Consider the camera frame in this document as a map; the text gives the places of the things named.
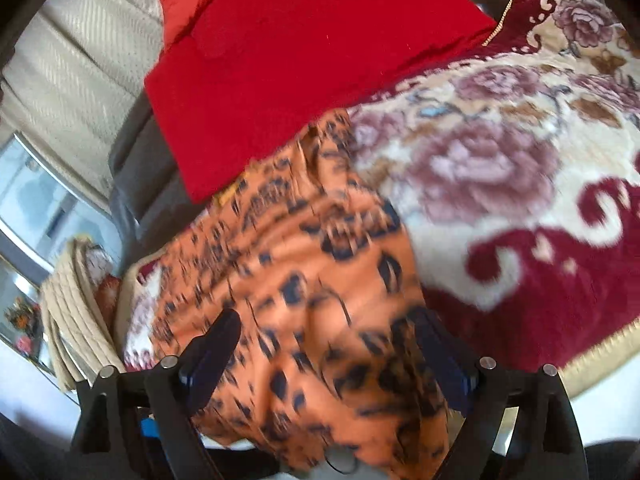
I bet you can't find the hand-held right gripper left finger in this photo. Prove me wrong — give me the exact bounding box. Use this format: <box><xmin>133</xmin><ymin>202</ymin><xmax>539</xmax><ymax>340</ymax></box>
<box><xmin>70</xmin><ymin>308</ymin><xmax>244</xmax><ymax>480</ymax></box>

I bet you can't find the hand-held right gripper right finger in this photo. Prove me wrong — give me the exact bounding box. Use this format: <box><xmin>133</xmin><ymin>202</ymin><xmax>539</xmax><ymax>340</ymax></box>
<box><xmin>407</xmin><ymin>307</ymin><xmax>589</xmax><ymax>480</ymax></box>

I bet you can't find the orange black floral pillow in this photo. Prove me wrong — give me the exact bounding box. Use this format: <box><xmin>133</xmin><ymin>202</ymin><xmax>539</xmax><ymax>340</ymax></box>
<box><xmin>122</xmin><ymin>107</ymin><xmax>474</xmax><ymax>476</ymax></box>

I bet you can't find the beige quilted cloth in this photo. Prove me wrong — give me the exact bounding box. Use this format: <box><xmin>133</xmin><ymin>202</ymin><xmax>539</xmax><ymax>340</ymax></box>
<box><xmin>39</xmin><ymin>237</ymin><xmax>127</xmax><ymax>395</ymax></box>

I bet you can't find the dark leather sofa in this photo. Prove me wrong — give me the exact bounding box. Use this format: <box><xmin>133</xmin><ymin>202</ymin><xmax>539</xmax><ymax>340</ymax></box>
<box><xmin>107</xmin><ymin>0</ymin><xmax>556</xmax><ymax>273</ymax></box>

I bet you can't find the orange flower ornament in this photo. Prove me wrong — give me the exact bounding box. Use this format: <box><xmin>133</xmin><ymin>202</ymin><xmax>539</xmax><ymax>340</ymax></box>
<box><xmin>4</xmin><ymin>294</ymin><xmax>47</xmax><ymax>358</ymax></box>

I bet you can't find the floral plush blanket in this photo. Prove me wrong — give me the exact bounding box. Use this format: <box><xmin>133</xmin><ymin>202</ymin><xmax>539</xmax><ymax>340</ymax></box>
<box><xmin>112</xmin><ymin>0</ymin><xmax>640</xmax><ymax>401</ymax></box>

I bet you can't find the window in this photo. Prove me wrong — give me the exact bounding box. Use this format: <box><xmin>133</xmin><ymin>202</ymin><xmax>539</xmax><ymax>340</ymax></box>
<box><xmin>0</xmin><ymin>130</ymin><xmax>117</xmax><ymax>283</ymax></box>

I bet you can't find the red cushion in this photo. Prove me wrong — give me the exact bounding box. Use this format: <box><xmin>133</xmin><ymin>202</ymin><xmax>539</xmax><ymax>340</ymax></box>
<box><xmin>144</xmin><ymin>0</ymin><xmax>497</xmax><ymax>205</ymax></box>

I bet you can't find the beige curtain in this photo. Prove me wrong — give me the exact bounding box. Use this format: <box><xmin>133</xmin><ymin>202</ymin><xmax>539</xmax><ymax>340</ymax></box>
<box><xmin>0</xmin><ymin>0</ymin><xmax>173</xmax><ymax>213</ymax></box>

